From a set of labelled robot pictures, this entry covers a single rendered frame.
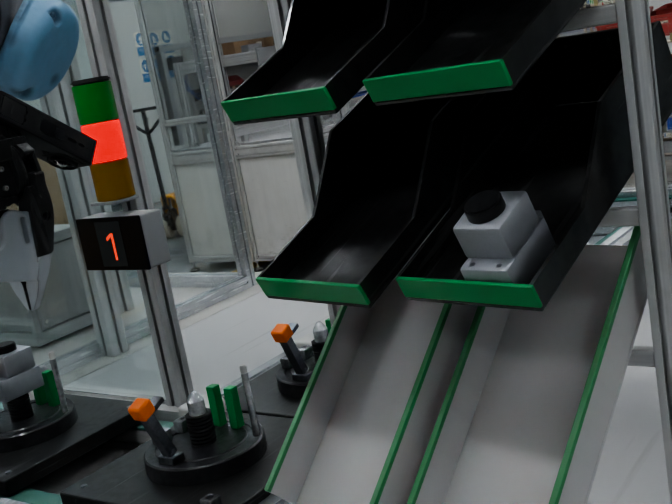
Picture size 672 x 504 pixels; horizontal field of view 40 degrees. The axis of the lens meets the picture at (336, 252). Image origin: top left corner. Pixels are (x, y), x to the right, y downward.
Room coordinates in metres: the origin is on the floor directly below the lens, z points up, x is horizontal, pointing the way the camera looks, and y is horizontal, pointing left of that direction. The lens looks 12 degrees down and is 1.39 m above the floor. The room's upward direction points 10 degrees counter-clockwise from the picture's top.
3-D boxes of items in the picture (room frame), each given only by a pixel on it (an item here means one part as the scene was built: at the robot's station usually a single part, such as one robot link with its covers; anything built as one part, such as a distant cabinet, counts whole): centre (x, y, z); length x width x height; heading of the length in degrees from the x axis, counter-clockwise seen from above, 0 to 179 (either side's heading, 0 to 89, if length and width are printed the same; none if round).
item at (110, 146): (1.21, 0.27, 1.33); 0.05 x 0.05 x 0.05
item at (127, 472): (1.01, 0.19, 1.01); 0.24 x 0.24 x 0.13; 53
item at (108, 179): (1.21, 0.27, 1.28); 0.05 x 0.05 x 0.05
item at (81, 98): (1.21, 0.27, 1.38); 0.05 x 0.05 x 0.05
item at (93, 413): (1.21, 0.46, 0.96); 0.24 x 0.24 x 0.02; 53
